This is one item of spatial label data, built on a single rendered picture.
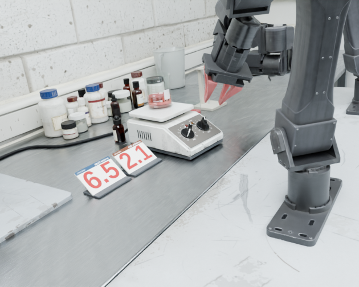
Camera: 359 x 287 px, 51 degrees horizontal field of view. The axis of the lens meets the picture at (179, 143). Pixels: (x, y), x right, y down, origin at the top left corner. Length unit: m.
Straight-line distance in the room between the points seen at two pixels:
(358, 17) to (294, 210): 0.63
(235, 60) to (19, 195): 0.50
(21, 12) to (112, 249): 0.83
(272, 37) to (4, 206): 0.73
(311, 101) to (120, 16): 1.08
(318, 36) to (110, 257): 0.41
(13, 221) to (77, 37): 0.80
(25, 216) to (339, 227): 0.51
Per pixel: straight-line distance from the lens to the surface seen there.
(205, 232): 0.59
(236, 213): 0.63
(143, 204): 0.68
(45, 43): 1.27
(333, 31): 0.53
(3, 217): 0.73
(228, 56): 0.78
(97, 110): 1.17
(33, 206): 0.74
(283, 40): 1.04
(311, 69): 0.53
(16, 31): 1.21
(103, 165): 0.78
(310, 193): 0.60
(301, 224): 0.59
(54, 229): 0.67
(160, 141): 0.86
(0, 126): 1.13
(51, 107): 1.10
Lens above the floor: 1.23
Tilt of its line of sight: 21 degrees down
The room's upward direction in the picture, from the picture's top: 6 degrees counter-clockwise
